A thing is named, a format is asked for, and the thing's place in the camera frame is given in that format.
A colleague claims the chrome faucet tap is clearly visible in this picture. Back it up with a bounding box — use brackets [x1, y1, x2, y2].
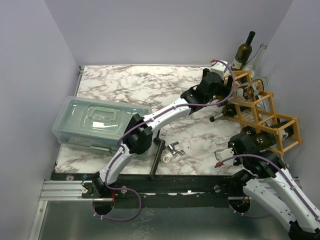
[162, 141, 185, 164]

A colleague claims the clear plastic storage box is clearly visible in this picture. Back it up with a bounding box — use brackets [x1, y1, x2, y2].
[52, 96, 152, 156]

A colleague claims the tall clear glass bottle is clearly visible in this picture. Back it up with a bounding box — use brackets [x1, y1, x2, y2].
[243, 43, 268, 79]

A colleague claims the square clear liquor bottle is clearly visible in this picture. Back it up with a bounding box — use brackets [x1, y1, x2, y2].
[235, 77, 269, 101]

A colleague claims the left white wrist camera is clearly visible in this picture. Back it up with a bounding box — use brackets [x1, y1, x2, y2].
[210, 60, 228, 77]

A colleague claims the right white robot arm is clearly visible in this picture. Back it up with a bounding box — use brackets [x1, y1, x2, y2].
[228, 133, 320, 240]

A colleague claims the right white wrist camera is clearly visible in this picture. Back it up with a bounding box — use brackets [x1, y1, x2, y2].
[214, 148, 235, 167]

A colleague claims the wooden wine rack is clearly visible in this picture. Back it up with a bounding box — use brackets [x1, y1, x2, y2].
[225, 70, 303, 156]

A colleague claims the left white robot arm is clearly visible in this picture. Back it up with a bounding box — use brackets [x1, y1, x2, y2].
[90, 68, 233, 198]

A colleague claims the green bottle white label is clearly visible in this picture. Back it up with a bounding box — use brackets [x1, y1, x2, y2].
[252, 121, 297, 148]

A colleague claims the green bottle rack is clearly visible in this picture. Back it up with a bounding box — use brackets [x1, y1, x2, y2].
[209, 104, 237, 123]

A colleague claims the black mounting base bar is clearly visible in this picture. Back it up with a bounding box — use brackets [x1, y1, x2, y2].
[51, 173, 250, 214]

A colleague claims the green bottle silver neck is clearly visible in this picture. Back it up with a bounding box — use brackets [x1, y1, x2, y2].
[215, 95, 233, 108]

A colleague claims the green bottle lowest rack slot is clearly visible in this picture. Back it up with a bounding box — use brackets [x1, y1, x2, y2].
[240, 126, 258, 139]

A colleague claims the black metal rod tool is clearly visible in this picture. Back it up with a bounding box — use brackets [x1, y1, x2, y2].
[149, 136, 166, 181]

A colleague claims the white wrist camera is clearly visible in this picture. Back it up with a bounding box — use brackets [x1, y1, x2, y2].
[214, 148, 235, 167]
[210, 60, 228, 77]

